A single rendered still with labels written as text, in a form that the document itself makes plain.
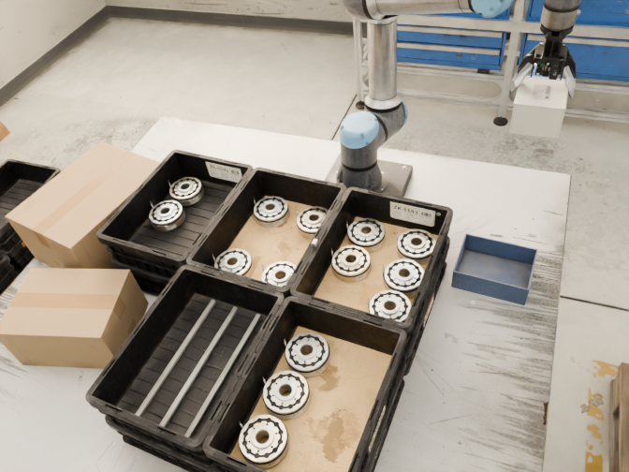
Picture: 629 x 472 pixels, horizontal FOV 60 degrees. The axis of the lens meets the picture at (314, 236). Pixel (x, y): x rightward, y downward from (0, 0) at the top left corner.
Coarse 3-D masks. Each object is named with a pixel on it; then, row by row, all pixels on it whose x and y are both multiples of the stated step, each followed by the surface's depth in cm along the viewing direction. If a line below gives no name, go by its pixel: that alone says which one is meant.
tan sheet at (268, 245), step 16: (288, 208) 165; (304, 208) 164; (256, 224) 162; (288, 224) 161; (240, 240) 158; (256, 240) 158; (272, 240) 157; (288, 240) 156; (304, 240) 156; (256, 256) 153; (272, 256) 153; (288, 256) 152; (256, 272) 149
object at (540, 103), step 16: (528, 80) 143; (544, 80) 142; (528, 96) 138; (544, 96) 137; (560, 96) 137; (512, 112) 139; (528, 112) 137; (544, 112) 136; (560, 112) 134; (512, 128) 142; (528, 128) 140; (544, 128) 139; (560, 128) 137
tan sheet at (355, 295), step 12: (384, 228) 155; (396, 228) 155; (396, 240) 152; (372, 252) 150; (384, 252) 149; (396, 252) 149; (372, 264) 147; (384, 264) 146; (324, 276) 146; (372, 276) 144; (324, 288) 143; (336, 288) 143; (348, 288) 142; (360, 288) 142; (372, 288) 141; (384, 288) 141; (336, 300) 140; (348, 300) 140; (360, 300) 139
